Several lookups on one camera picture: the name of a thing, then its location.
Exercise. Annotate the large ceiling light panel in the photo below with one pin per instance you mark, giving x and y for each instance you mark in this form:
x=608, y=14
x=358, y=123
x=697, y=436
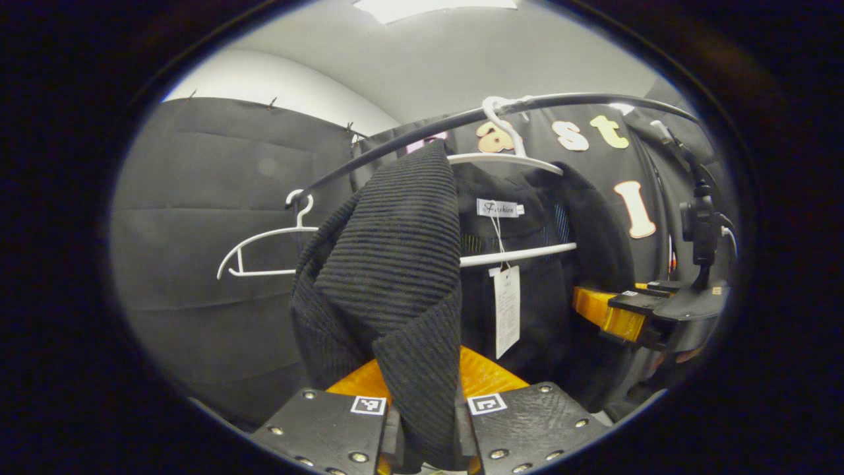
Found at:
x=428, y=8

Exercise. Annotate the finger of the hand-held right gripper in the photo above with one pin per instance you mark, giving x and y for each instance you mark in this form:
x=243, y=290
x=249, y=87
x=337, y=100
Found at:
x=663, y=287
x=593, y=307

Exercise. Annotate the black jacket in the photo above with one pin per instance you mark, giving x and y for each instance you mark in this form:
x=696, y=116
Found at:
x=395, y=264

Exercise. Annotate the black clothes rack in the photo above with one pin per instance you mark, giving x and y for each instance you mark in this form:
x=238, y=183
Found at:
x=409, y=142

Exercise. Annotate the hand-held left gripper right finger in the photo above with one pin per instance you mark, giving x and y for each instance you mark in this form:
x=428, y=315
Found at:
x=527, y=425

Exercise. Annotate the white clothes hanger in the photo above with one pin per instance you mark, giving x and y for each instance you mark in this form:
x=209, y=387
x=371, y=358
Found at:
x=264, y=235
x=501, y=158

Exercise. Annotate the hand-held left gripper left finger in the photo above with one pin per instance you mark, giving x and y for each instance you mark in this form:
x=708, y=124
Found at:
x=323, y=429

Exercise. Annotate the black backdrop cloth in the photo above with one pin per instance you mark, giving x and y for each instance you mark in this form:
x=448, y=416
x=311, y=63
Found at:
x=198, y=231

